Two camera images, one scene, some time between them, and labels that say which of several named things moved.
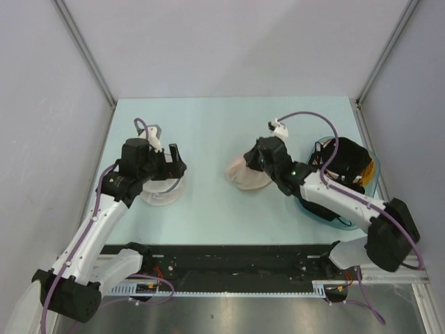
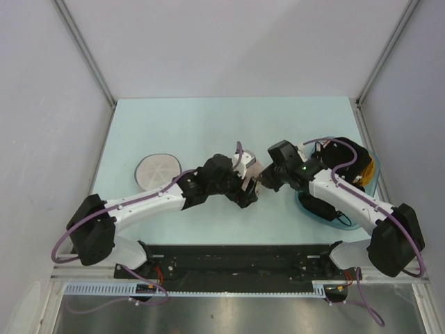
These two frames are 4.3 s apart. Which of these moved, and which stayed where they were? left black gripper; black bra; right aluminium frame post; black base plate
Moved: left black gripper
Stayed: black bra; black base plate; right aluminium frame post
